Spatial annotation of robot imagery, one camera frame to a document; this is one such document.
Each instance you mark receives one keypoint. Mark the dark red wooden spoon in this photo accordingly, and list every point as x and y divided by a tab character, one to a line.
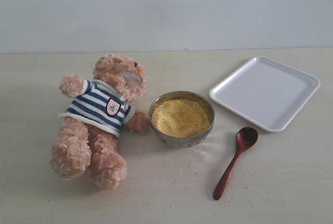
245	138

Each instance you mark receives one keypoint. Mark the beige teddy bear striped sweater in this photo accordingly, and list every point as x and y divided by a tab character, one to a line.
87	140

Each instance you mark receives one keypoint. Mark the yellow millet grains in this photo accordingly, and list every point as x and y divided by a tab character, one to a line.
181	118

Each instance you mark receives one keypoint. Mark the metal bowl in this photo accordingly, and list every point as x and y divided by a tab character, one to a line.
183	142

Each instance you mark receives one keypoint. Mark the white rectangular plastic tray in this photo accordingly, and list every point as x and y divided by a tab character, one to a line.
265	92

